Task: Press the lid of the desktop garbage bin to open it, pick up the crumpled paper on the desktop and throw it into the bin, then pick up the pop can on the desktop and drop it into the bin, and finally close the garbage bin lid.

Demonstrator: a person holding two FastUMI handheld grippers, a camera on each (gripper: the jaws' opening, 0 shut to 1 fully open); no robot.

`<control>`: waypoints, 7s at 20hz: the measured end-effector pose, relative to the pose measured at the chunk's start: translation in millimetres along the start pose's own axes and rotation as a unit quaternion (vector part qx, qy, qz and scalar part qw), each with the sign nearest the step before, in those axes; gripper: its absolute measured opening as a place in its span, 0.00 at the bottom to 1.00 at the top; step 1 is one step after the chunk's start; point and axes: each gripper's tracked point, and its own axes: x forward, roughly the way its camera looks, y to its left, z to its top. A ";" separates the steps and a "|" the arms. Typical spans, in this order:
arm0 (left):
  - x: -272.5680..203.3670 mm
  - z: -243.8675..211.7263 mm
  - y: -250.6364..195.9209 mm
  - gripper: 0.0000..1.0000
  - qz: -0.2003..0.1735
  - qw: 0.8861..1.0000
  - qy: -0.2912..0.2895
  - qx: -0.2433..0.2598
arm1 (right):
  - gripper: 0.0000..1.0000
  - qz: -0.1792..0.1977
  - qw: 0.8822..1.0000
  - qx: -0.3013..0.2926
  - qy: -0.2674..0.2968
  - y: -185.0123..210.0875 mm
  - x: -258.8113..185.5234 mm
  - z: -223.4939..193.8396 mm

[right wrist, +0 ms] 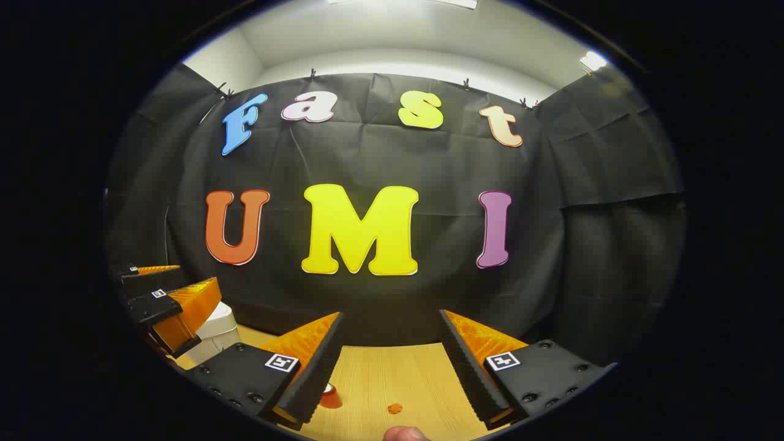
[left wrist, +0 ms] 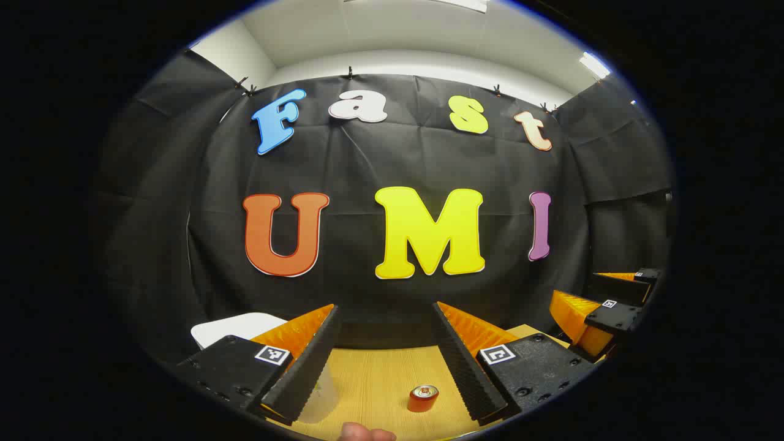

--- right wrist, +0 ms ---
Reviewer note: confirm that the black backdrop cloth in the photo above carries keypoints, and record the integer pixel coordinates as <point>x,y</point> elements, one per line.
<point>398,159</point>

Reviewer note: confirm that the orange pop can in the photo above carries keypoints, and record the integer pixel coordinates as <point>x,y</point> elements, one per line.
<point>331,399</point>

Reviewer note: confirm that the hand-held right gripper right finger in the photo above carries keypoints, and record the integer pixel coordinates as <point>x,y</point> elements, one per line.
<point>468,367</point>

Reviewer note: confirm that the white desktop garbage bin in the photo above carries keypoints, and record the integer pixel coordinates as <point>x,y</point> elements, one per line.
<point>211,337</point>

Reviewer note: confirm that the orange paper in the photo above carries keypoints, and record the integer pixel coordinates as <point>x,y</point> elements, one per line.
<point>395,408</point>

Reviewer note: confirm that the wooden desktop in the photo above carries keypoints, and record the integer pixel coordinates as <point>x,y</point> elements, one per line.
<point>392,373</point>

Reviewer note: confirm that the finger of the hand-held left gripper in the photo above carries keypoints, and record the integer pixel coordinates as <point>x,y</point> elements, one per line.
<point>147,282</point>
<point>153,309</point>

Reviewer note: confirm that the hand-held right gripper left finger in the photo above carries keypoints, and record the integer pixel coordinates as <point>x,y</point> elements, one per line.
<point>315,367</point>

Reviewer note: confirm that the ceiling light panel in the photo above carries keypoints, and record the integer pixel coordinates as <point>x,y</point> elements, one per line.
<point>453,2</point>
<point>593,60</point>

